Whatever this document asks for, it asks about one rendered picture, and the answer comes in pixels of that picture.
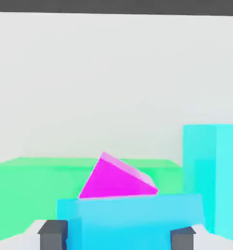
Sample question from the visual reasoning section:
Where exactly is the large green box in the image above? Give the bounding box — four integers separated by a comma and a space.
0, 156, 184, 245

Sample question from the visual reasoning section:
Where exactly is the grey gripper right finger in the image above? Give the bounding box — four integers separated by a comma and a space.
170, 223, 233, 250

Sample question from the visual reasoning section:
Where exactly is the large cyan box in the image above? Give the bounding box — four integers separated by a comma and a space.
182, 124, 233, 244

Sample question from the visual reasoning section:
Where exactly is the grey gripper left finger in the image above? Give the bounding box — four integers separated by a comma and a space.
0, 219, 68, 250

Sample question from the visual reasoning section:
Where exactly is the small blue cube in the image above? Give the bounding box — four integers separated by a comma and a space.
56, 193, 206, 250

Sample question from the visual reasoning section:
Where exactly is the small magenta cube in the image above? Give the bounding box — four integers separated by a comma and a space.
78, 150, 159, 200

